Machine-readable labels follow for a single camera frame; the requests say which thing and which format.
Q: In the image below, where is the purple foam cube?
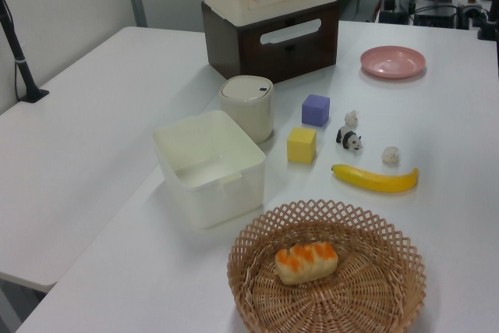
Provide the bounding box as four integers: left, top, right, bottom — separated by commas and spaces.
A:
301, 94, 331, 128

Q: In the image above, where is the panda toy figurine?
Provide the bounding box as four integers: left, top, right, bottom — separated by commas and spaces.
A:
335, 125, 363, 154

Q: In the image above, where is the orange-topped toy bread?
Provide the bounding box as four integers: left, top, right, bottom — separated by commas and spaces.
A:
274, 242, 338, 285

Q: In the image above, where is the round wicker basket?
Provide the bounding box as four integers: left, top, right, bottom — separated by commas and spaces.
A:
227, 199, 427, 333

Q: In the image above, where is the dark brown drawer box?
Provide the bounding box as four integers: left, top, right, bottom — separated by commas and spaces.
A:
200, 0, 339, 83

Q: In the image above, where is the yellow foam cube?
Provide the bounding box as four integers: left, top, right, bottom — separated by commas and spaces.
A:
286, 127, 317, 164

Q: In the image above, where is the black equipment box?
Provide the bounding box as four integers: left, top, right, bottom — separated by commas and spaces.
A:
412, 4, 458, 29

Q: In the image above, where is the beige lidded trash can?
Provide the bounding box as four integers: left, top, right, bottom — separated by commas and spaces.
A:
218, 74, 274, 143

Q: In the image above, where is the white open plastic bin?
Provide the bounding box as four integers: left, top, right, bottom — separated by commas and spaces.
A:
152, 110, 267, 229

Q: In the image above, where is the black clamped pole stand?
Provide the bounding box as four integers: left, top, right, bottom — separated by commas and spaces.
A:
0, 0, 50, 104

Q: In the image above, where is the pink plastic plate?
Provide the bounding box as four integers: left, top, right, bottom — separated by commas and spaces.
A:
359, 46, 426, 80

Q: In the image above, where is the yellow toy banana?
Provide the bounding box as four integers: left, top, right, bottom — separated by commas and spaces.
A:
331, 163, 419, 194

